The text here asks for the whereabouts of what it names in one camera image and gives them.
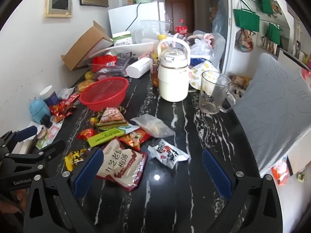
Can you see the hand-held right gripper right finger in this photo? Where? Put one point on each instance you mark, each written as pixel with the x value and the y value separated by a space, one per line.
pixel 217 174

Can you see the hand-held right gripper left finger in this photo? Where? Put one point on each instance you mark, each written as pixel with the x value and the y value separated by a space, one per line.
pixel 88 172

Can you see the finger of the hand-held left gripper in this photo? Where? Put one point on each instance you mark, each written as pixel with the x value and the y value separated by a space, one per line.
pixel 54 148
pixel 24 133

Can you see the yellow black snack packet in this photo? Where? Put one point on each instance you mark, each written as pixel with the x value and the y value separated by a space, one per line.
pixel 73 159

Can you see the large white red soup packet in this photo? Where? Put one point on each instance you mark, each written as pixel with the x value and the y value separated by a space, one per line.
pixel 124 167

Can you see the green stick packet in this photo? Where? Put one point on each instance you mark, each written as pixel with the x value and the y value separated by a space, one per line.
pixel 107 136

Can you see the white black-print snack packet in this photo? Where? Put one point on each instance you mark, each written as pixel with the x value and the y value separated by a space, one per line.
pixel 167 154

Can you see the red snack packet with figure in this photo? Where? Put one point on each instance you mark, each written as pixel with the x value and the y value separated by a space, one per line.
pixel 134 138

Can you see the brown green cereal packet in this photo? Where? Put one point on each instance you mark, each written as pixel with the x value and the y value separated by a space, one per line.
pixel 111 117

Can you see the red plastic basket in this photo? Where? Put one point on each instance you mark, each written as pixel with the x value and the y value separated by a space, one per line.
pixel 102 94

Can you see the clear plastic snack packet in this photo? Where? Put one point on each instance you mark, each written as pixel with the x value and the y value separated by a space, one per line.
pixel 153 126

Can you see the person's left hand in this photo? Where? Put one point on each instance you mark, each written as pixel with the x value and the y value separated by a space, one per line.
pixel 17 195

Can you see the white pink packet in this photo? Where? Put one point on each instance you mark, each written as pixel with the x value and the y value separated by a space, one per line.
pixel 48 133

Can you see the blue figurine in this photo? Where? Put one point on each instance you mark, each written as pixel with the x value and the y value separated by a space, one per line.
pixel 38 110

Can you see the pile of red sachets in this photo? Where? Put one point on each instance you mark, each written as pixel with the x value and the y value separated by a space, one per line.
pixel 63 109

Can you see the blue jar with white lid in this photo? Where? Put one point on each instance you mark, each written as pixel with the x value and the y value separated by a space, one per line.
pixel 51 98

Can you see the small white packet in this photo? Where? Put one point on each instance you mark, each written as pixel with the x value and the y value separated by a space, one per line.
pixel 65 92

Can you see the orange plastic bag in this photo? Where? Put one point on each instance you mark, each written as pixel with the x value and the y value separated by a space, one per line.
pixel 280 171

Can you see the bread in clear packet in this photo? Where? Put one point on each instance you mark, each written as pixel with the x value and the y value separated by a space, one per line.
pixel 86 85

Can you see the glass mug with cartoon print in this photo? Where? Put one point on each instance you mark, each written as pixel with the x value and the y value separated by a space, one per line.
pixel 211 94

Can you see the lemon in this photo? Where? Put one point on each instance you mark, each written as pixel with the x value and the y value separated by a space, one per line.
pixel 88 75

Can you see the chair with grey leaf cover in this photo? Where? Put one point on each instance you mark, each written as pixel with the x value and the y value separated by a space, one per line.
pixel 272 106

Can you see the red food packet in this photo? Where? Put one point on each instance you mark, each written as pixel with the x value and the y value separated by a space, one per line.
pixel 104 62

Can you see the brown cardboard box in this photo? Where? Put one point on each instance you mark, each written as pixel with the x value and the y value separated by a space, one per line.
pixel 82 48

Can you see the yellow smiley print cloth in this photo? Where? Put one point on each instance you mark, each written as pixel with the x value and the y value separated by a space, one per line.
pixel 199 72

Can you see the clear plastic tray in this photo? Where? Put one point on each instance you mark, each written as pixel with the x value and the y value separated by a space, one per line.
pixel 121 64

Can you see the white paper roll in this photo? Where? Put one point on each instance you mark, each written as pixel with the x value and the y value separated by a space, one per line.
pixel 138 68

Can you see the orange tea bottle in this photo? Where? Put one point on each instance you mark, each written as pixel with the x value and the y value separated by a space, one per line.
pixel 155 72

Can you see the translucent plastic container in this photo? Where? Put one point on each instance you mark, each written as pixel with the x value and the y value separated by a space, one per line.
pixel 218 51

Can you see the white plastic bag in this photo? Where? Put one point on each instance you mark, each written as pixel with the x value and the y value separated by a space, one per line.
pixel 203 47

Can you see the green white box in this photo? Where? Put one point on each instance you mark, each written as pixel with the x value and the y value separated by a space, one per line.
pixel 122 38

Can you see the white board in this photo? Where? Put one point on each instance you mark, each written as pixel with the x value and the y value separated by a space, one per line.
pixel 136 47

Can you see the patterned cloth bag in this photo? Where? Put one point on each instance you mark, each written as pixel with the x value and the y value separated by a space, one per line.
pixel 244 41

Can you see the cola bottle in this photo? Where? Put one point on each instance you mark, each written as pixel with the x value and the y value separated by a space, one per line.
pixel 181 28

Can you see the clear zip bag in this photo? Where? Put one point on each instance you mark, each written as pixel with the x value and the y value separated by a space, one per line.
pixel 150 29

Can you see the blue plastic bag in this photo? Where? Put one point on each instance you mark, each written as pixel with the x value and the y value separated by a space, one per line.
pixel 220 17

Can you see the large green tote bag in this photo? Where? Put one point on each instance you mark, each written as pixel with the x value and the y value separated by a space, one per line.
pixel 245 17

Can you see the white fridge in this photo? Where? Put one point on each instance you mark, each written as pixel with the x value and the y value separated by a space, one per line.
pixel 145 14

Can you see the brown door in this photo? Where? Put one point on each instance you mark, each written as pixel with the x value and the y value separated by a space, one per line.
pixel 184 9

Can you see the wall intercom panel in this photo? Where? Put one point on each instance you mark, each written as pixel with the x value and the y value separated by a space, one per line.
pixel 58 6

